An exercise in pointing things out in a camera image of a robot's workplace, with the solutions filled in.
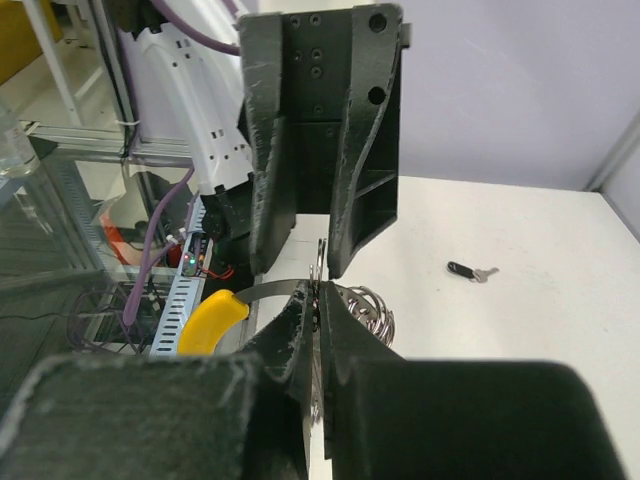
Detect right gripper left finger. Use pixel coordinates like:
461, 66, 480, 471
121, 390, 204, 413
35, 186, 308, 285
1, 280, 313, 479

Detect white slotted cable duct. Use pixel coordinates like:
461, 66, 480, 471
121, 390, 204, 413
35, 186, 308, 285
149, 199, 207, 356

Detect black tag key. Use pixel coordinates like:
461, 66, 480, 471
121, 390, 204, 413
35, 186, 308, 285
446, 261, 499, 283

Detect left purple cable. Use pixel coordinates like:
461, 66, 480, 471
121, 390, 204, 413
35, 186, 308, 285
69, 0, 241, 351

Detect keyring with yellow handle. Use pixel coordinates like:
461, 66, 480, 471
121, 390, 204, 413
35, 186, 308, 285
177, 238, 398, 431

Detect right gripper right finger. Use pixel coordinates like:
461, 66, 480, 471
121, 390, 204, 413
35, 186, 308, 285
319, 282, 625, 479

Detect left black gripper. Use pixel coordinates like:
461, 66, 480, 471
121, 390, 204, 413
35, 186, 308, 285
240, 4, 409, 279

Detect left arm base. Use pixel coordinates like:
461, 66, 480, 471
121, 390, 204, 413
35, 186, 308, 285
201, 173, 254, 292

